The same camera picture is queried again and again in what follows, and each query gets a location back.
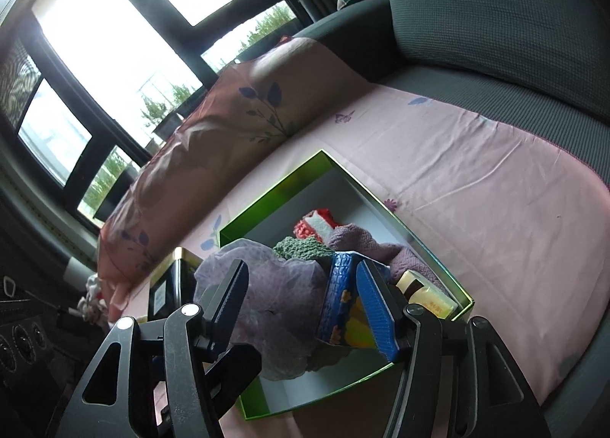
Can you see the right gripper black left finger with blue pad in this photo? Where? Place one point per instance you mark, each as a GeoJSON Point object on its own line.
{"type": "Point", "coordinates": [173, 377]}

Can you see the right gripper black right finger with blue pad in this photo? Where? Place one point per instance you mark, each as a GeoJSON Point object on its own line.
{"type": "Point", "coordinates": [462, 366]}

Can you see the cream tissue pack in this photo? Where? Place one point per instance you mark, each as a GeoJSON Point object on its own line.
{"type": "Point", "coordinates": [418, 290]}

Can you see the blue Tempo tissue pack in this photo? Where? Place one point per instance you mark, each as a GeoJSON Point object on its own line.
{"type": "Point", "coordinates": [343, 320]}

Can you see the black gold tin box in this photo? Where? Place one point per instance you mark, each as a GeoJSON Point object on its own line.
{"type": "Point", "coordinates": [172, 283]}

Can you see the white red small plush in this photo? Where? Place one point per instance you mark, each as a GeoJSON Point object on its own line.
{"type": "Point", "coordinates": [92, 305]}

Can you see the green knitted cloth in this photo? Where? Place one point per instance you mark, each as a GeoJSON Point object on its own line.
{"type": "Point", "coordinates": [309, 249]}

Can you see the black device with round knobs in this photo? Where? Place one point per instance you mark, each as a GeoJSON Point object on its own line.
{"type": "Point", "coordinates": [24, 342]}

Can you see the pink bed sheet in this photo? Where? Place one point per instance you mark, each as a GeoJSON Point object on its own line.
{"type": "Point", "coordinates": [522, 224]}

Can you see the purple fleece cloth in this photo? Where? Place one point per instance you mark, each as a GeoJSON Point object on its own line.
{"type": "Point", "coordinates": [399, 258]}

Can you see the green cardboard box white inside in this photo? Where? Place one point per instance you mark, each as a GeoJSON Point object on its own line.
{"type": "Point", "coordinates": [321, 182]}

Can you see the pink floral pillow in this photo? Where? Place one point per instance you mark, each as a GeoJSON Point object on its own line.
{"type": "Point", "coordinates": [252, 109]}

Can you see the black framed window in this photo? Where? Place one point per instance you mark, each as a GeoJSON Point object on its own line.
{"type": "Point", "coordinates": [92, 89]}

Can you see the dark grey sofa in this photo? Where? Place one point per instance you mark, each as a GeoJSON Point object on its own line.
{"type": "Point", "coordinates": [363, 36]}

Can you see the dark grey sofa back cushion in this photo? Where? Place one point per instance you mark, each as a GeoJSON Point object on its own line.
{"type": "Point", "coordinates": [559, 48]}

